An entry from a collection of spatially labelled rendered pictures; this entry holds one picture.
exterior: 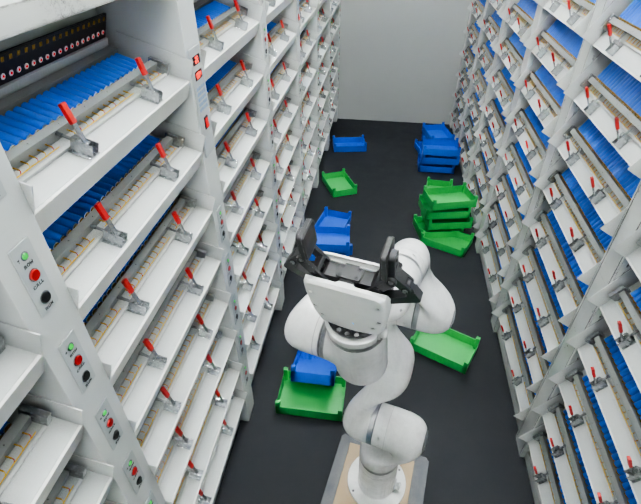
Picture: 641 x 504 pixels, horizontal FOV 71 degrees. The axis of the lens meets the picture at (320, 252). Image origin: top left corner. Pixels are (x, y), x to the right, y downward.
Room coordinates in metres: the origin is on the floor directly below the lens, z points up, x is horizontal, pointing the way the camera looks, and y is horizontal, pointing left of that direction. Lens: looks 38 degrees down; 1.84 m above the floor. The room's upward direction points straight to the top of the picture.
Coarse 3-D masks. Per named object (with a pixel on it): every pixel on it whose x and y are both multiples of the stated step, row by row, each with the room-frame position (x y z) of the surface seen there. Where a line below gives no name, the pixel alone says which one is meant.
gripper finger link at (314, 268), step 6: (318, 252) 0.42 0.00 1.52; (300, 258) 0.40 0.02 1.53; (318, 258) 0.42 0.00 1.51; (324, 258) 0.42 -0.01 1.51; (306, 264) 0.40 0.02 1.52; (312, 264) 0.40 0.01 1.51; (318, 264) 0.41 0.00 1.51; (312, 270) 0.40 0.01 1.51; (318, 270) 0.40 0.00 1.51; (318, 276) 0.40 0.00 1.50; (324, 276) 0.40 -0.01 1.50
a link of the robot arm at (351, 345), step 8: (328, 328) 0.41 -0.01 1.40; (336, 336) 0.40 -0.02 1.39; (368, 336) 0.40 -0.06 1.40; (376, 336) 0.39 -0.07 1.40; (384, 336) 0.40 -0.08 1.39; (336, 344) 0.40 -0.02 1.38; (344, 344) 0.39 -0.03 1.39; (352, 344) 0.39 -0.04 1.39; (360, 344) 0.39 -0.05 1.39; (368, 344) 0.39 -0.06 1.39; (376, 344) 0.40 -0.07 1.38
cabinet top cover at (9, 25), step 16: (0, 0) 0.67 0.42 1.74; (16, 0) 0.67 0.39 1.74; (32, 0) 0.68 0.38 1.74; (48, 0) 0.72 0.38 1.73; (64, 0) 0.75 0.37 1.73; (80, 0) 0.79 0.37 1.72; (96, 0) 0.83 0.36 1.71; (112, 0) 0.88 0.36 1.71; (0, 16) 0.62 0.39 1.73; (16, 16) 0.64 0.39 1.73; (32, 16) 0.67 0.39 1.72; (48, 16) 0.70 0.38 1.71; (64, 16) 0.74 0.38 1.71; (0, 32) 0.61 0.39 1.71; (16, 32) 0.63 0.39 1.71
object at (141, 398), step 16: (208, 256) 1.14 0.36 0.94; (208, 272) 1.07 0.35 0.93; (208, 288) 1.03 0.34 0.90; (192, 304) 0.93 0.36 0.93; (160, 320) 0.85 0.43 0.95; (176, 320) 0.86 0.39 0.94; (192, 320) 0.89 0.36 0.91; (176, 336) 0.81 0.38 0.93; (144, 352) 0.74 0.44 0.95; (160, 352) 0.75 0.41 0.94; (176, 352) 0.78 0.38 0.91; (144, 368) 0.70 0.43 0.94; (128, 384) 0.65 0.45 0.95; (144, 384) 0.66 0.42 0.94; (160, 384) 0.68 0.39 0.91; (128, 400) 0.61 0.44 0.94; (144, 400) 0.62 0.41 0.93; (128, 416) 0.57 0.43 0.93; (144, 416) 0.59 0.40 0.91
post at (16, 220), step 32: (0, 160) 0.53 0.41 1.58; (0, 224) 0.48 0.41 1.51; (32, 224) 0.53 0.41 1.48; (0, 256) 0.46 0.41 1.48; (0, 288) 0.45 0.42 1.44; (64, 288) 0.53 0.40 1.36; (0, 320) 0.45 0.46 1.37; (32, 320) 0.46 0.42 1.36; (64, 320) 0.51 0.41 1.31; (96, 352) 0.54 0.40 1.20; (64, 384) 0.45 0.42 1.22; (96, 384) 0.51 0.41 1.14; (96, 448) 0.45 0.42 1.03; (128, 448) 0.51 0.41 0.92; (128, 480) 0.47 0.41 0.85
